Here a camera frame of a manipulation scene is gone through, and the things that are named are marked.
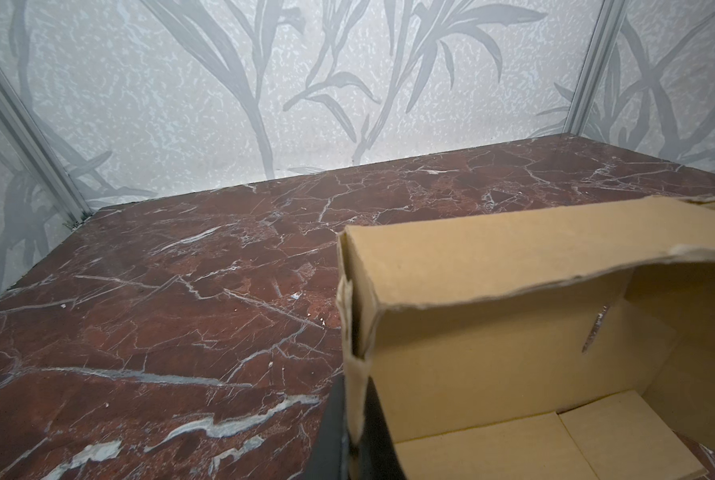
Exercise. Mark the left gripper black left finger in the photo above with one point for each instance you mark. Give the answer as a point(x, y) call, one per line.
point(329, 453)

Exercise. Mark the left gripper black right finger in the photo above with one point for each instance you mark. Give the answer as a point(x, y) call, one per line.
point(378, 459)

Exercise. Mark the aluminium frame enclosure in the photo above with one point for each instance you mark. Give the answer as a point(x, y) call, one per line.
point(110, 102)

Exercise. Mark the brown cardboard box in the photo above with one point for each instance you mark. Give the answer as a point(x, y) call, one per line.
point(573, 342)

